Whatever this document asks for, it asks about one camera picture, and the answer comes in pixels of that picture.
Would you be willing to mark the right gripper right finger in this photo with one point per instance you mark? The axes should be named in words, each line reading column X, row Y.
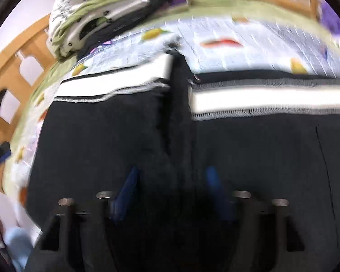
column 225, row 205

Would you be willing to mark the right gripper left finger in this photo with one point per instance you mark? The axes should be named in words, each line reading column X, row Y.
column 119, row 204

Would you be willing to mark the black pants with white stripe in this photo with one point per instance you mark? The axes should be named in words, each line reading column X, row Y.
column 263, row 237

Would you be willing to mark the light blue sleeve forearm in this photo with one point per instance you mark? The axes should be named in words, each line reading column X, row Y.
column 19, row 246

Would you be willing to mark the folded white green quilt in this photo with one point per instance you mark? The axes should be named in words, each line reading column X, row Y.
column 71, row 22

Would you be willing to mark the fruit print plaid mat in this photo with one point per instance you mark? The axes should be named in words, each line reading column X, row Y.
column 181, row 114

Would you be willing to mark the purple plush toy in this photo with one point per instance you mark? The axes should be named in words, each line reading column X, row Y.
column 330, row 20

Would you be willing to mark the wooden bed frame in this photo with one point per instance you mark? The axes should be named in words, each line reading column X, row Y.
column 25, row 63

